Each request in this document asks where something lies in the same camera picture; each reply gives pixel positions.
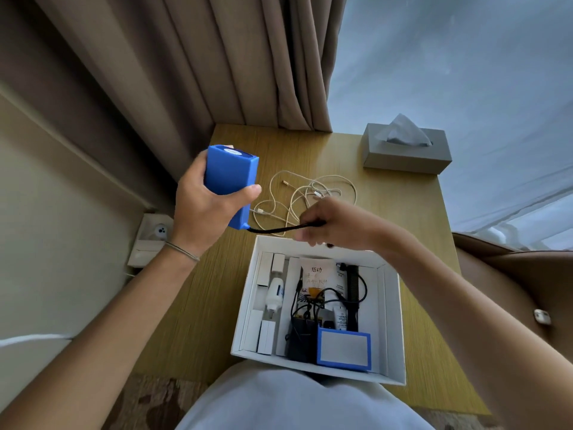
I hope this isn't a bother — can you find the person's right hand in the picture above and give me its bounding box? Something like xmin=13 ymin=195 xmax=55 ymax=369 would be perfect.
xmin=293 ymin=195 xmax=395 ymax=252

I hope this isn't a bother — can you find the person's left hand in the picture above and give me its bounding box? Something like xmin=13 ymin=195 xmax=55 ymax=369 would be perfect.
xmin=171 ymin=147 xmax=263 ymax=258

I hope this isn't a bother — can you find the blue power bank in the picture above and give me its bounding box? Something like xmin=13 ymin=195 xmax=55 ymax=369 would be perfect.
xmin=204 ymin=144 xmax=260 ymax=231

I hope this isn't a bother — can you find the clear packet orange print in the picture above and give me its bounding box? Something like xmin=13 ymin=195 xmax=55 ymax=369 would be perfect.
xmin=300 ymin=258 xmax=337 ymax=300

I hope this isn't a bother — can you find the long white charging cable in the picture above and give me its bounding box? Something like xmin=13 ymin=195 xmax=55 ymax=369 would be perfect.
xmin=250 ymin=174 xmax=358 ymax=238

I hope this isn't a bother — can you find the black adapter cable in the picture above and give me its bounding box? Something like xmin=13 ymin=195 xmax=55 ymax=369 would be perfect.
xmin=291 ymin=268 xmax=369 ymax=327

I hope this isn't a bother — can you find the thin cable gold plug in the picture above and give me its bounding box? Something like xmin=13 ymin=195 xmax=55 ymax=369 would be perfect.
xmin=270 ymin=170 xmax=341 ymax=207

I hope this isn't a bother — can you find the white charger blue print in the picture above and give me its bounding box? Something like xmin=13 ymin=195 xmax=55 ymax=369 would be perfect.
xmin=264 ymin=277 xmax=285 ymax=317

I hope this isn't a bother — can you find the white cardboard box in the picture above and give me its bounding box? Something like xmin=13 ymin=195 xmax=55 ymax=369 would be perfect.
xmin=230 ymin=235 xmax=407 ymax=386

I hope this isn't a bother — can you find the blue and white small box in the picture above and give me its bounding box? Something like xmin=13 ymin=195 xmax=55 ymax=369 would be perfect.
xmin=316 ymin=326 xmax=372 ymax=372

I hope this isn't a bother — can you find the black power adapter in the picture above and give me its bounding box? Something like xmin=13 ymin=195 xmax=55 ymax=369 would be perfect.
xmin=285 ymin=317 xmax=319 ymax=364

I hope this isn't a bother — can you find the small white square packet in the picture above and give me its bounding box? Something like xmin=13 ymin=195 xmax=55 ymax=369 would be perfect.
xmin=257 ymin=320 xmax=277 ymax=356

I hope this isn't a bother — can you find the person's right forearm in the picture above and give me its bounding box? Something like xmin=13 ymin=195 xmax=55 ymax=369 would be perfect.
xmin=375 ymin=228 xmax=573 ymax=430

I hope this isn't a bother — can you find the person's left forearm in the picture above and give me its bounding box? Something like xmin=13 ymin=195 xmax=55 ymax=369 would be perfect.
xmin=0 ymin=244 xmax=201 ymax=430

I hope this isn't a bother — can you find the wooden table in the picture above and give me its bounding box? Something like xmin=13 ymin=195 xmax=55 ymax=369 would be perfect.
xmin=134 ymin=124 xmax=491 ymax=416

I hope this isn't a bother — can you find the grey tissue box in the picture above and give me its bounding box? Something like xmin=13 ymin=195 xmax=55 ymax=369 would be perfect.
xmin=362 ymin=122 xmax=453 ymax=175

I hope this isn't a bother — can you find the white tissue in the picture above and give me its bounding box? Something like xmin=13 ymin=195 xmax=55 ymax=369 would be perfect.
xmin=375 ymin=113 xmax=434 ymax=147

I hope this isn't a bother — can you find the beige curtain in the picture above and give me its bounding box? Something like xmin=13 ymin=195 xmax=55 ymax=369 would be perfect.
xmin=0 ymin=0 xmax=348 ymax=216

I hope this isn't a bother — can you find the brown leather chair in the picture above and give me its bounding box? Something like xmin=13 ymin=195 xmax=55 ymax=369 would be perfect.
xmin=452 ymin=232 xmax=573 ymax=386

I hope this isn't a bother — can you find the white shirt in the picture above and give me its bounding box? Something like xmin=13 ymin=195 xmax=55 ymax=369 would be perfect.
xmin=174 ymin=360 xmax=435 ymax=430

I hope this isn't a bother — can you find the white sheer curtain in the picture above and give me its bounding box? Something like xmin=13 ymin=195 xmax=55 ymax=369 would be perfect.
xmin=327 ymin=0 xmax=573 ymax=251

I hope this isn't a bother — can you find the thin wrist bracelet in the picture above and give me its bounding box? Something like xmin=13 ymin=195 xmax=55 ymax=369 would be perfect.
xmin=164 ymin=241 xmax=201 ymax=263

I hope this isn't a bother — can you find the wall socket panel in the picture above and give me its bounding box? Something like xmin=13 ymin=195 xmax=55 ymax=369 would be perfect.
xmin=127 ymin=213 xmax=174 ymax=268

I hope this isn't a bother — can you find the thick white cord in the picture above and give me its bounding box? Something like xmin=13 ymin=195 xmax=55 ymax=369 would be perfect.
xmin=0 ymin=334 xmax=75 ymax=348

